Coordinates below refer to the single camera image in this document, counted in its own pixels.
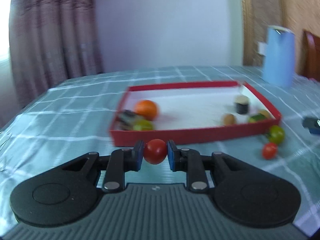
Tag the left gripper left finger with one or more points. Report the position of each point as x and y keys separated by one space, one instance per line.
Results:
x=70 y=191

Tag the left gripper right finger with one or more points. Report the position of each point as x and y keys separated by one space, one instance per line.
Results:
x=242 y=192

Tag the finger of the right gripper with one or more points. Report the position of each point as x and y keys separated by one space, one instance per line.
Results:
x=312 y=124

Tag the green tomato outside box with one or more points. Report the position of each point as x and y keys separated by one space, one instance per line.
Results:
x=275 y=134

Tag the brown longan fruit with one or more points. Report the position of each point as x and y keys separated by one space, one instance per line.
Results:
x=229 y=119
x=265 y=113

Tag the red cherry tomato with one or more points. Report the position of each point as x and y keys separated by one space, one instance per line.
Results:
x=155 y=151
x=269 y=150

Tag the dark cucumber chunk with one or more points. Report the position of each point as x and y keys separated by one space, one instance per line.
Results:
x=126 y=119
x=241 y=104

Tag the orange mandarin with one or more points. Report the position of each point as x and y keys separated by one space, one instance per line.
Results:
x=147 y=109

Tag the small green cucumber piece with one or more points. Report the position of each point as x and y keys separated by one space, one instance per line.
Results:
x=256 y=118

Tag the light blue kettle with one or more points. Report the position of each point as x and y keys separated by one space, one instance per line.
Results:
x=279 y=61

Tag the green tomato in box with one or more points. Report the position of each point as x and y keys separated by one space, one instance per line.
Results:
x=143 y=125

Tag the red shallow cardboard box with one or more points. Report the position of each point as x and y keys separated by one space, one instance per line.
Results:
x=191 y=112

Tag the pink patterned curtain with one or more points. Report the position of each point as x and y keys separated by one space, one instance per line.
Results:
x=51 y=41

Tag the white wall socket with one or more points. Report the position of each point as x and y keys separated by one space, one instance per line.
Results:
x=262 y=48

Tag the gold wall frame moulding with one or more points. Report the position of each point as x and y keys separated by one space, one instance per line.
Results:
x=257 y=15

